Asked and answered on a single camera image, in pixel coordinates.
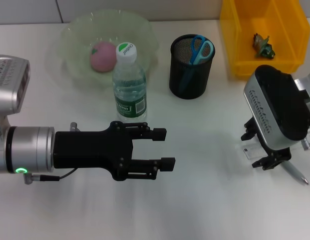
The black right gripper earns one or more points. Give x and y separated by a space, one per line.
282 153

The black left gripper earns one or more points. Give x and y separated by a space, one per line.
94 150

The transparent plastic ruler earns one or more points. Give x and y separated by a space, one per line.
252 151

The silver clear pen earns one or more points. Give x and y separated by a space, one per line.
295 172

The clear green-label water bottle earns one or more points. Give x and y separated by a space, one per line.
129 95

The green plastic wrapper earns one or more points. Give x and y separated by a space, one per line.
263 47

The blue scissors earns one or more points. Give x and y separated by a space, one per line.
198 53

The pink toy peach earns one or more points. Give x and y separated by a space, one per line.
103 58

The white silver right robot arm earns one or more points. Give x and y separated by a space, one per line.
307 85

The black mesh pen holder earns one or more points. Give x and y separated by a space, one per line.
194 85

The translucent green fruit plate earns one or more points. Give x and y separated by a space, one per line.
107 27

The yellow plastic bin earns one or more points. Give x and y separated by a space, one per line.
267 37

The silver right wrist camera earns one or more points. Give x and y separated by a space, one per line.
277 105

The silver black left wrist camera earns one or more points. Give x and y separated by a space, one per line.
9 85

